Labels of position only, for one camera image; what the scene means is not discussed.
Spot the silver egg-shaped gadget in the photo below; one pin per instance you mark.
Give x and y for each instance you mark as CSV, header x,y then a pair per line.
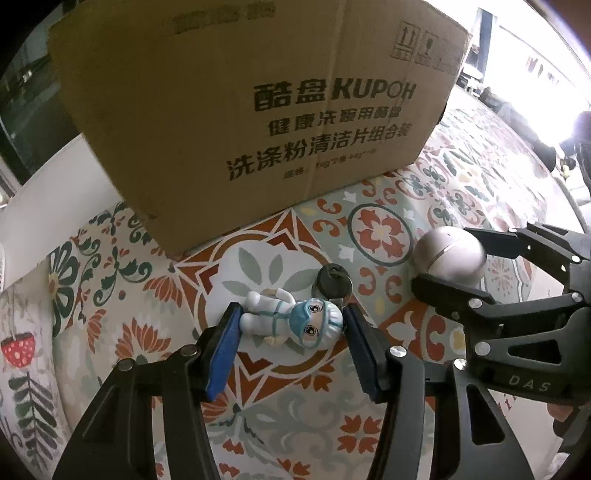
x,y
450,256

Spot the floral patterned tablecloth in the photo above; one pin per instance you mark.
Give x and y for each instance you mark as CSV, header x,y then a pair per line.
x,y
295,415

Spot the brown cardboard box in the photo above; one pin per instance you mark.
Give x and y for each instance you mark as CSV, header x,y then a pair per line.
x,y
184,115

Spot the white table cover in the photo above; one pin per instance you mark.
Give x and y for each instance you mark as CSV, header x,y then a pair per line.
x,y
46,198

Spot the white masked doll figurine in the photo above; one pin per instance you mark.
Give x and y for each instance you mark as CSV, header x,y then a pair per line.
x,y
286,318

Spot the strawberry print cloth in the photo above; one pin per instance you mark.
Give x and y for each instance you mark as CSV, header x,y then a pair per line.
x,y
23,350

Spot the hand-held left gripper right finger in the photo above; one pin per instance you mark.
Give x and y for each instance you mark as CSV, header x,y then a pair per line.
x,y
364,355

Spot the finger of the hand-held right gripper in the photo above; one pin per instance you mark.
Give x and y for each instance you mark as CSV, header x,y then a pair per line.
x,y
517,240
452,293

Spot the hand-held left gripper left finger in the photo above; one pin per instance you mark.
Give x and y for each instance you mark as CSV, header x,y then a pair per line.
x,y
224,355

